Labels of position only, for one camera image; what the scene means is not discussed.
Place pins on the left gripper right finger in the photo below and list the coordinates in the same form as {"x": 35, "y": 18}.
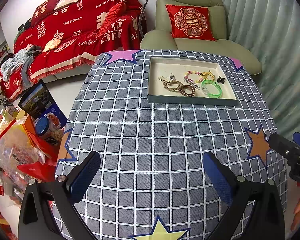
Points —
{"x": 221, "y": 177}

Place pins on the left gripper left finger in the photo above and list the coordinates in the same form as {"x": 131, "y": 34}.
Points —
{"x": 81, "y": 176}

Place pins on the green translucent bangle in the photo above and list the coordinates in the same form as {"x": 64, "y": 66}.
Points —
{"x": 212, "y": 89}

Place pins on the black claw hair clip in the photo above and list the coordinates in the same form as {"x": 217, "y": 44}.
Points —
{"x": 221, "y": 80}

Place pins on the star rhinestone hair clip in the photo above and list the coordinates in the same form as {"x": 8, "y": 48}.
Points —
{"x": 191, "y": 82}

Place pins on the silver heart pendant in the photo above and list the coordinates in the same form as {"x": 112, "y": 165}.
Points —
{"x": 172, "y": 77}

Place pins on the grey jewelry tray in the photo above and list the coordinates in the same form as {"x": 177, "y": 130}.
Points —
{"x": 180, "y": 92}

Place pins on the right hand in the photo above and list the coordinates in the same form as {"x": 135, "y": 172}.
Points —
{"x": 296, "y": 219}

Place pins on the orange red gift bag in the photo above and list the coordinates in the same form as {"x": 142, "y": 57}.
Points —
{"x": 24, "y": 155}

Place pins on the blue lid jar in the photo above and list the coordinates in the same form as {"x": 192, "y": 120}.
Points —
{"x": 42, "y": 128}

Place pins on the grey checked tablecloth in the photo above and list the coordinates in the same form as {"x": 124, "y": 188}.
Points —
{"x": 151, "y": 173}

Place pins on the dark picture box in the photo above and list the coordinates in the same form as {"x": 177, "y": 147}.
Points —
{"x": 36, "y": 100}

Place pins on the grey crumpled clothes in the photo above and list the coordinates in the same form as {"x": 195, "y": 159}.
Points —
{"x": 23, "y": 58}

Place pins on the red embroidered cushion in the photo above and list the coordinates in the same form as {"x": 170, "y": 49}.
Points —
{"x": 190, "y": 22}

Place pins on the red sofa cover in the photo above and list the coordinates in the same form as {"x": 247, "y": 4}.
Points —
{"x": 85, "y": 30}

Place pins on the red pillow on sofa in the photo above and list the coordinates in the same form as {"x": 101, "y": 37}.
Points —
{"x": 42, "y": 11}

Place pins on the green armchair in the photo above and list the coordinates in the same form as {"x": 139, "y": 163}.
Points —
{"x": 161, "y": 37}

